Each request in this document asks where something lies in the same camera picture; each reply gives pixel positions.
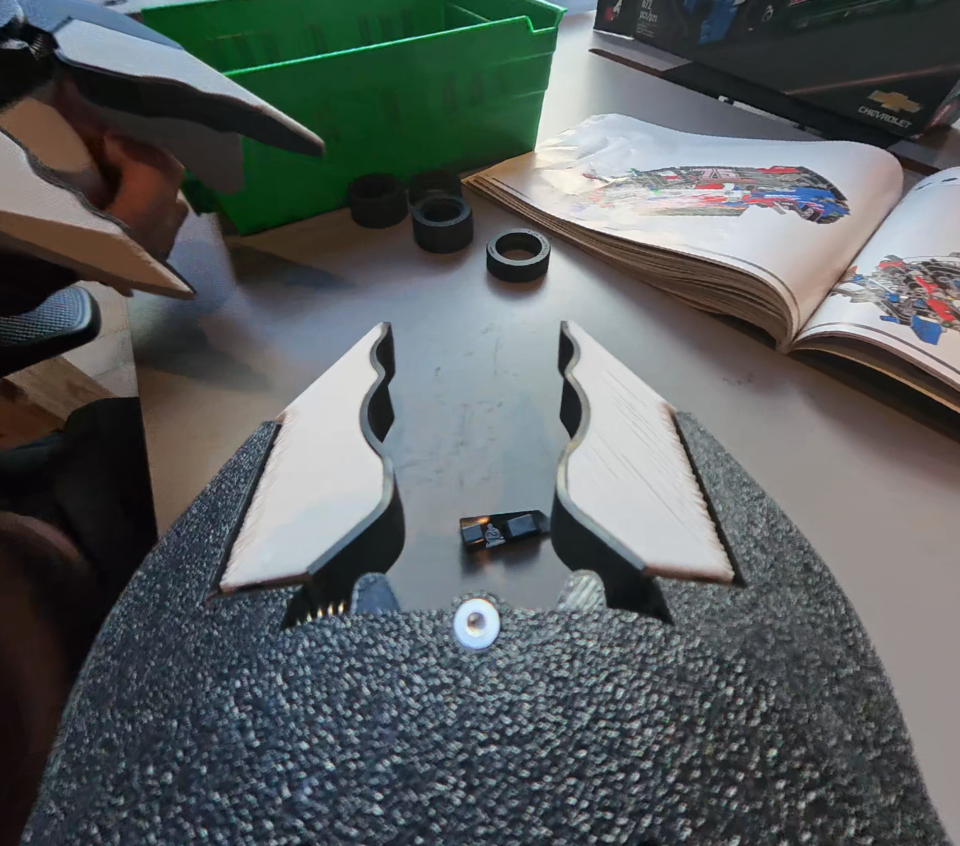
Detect grey desk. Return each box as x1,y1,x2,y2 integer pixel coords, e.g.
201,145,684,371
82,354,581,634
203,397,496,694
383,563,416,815
123,10,960,817

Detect green parts bin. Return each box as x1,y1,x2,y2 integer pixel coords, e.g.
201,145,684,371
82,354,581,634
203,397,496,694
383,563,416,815
139,0,569,237

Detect black race car set box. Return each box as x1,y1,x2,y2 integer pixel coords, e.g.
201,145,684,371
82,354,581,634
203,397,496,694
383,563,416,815
591,0,960,140

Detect open instruction booklet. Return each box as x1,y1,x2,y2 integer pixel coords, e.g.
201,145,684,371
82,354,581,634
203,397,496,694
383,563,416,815
462,113,960,414

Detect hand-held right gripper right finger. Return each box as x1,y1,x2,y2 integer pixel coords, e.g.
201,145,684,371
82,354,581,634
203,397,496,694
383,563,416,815
552,320,736,583

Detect small black brick part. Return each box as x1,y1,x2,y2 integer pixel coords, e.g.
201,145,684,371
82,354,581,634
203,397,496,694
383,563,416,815
459,509,550,555

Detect black rubber tyre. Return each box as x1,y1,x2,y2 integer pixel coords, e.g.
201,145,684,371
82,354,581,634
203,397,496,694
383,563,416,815
407,169,466,206
348,173,411,230
410,194,476,255
485,228,553,283

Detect black mesh chair armrest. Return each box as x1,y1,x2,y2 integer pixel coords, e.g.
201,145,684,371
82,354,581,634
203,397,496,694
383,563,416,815
0,284,104,376

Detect person's left hand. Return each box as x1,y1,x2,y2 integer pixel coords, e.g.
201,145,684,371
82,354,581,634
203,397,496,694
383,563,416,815
63,98,190,264

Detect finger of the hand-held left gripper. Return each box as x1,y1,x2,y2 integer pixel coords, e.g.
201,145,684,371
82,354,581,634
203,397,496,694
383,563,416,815
13,0,327,195
0,128,199,301

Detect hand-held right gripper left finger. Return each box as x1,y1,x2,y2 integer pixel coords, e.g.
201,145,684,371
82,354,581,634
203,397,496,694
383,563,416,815
217,321,408,594

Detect person's brown clothed body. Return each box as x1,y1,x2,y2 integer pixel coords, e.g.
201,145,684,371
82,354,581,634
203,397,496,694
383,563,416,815
0,396,160,846

